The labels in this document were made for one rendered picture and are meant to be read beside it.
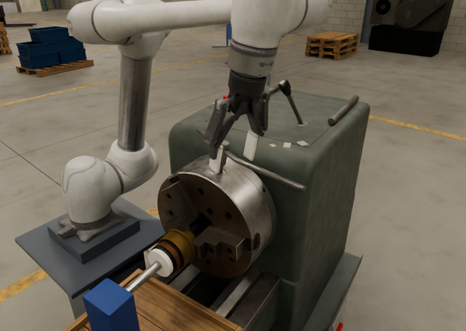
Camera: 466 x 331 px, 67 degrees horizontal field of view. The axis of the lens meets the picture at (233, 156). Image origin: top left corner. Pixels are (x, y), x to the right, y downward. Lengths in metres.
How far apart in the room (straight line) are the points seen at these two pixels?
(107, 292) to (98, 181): 0.63
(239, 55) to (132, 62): 0.59
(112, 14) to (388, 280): 2.12
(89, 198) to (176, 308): 0.54
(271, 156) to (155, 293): 0.49
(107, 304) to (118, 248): 0.69
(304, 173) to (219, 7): 0.44
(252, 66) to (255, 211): 0.36
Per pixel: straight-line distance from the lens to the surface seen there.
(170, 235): 0.85
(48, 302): 2.41
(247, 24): 0.64
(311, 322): 1.44
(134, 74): 1.21
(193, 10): 0.86
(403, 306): 2.36
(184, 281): 1.10
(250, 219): 0.83
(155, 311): 1.01
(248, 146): 0.83
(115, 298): 0.76
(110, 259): 1.39
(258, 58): 0.66
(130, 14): 0.91
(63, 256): 1.47
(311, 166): 0.89
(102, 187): 1.36
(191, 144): 1.05
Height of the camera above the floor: 1.66
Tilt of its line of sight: 27 degrees down
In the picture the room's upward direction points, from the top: straight up
